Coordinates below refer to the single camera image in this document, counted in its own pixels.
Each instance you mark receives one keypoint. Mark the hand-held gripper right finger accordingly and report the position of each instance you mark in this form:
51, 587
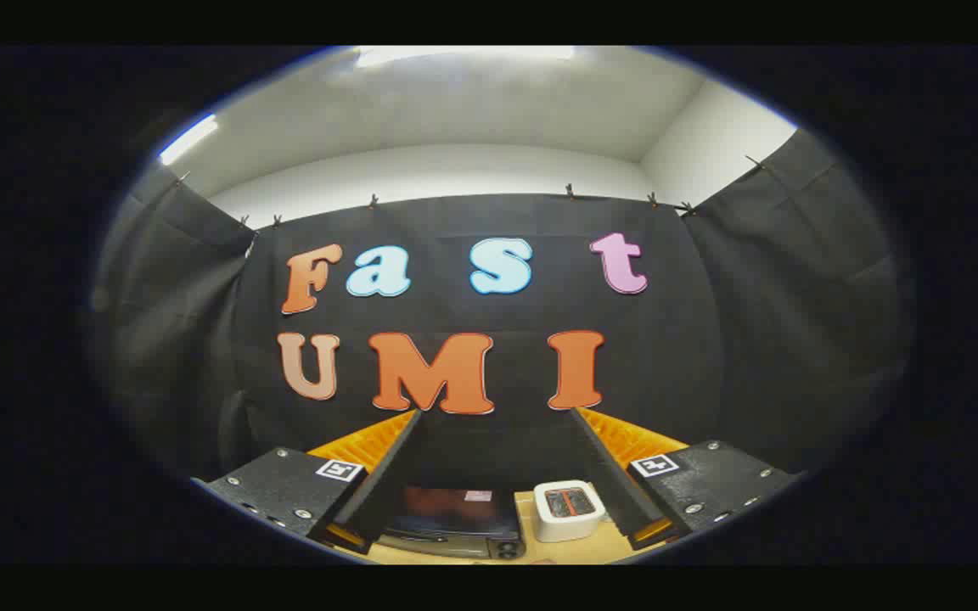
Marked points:
612, 479

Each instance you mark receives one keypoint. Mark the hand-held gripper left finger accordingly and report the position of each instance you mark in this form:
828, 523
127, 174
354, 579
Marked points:
383, 475

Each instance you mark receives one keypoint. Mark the black toaster oven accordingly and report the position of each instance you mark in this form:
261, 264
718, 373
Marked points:
455, 518

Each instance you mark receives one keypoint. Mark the white pop-up toaster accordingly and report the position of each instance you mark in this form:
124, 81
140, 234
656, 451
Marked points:
570, 526

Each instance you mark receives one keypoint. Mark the black backdrop cloth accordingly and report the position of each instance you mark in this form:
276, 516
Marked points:
693, 339

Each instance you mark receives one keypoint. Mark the ceiling light panel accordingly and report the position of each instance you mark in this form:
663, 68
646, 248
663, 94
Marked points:
188, 140
463, 55

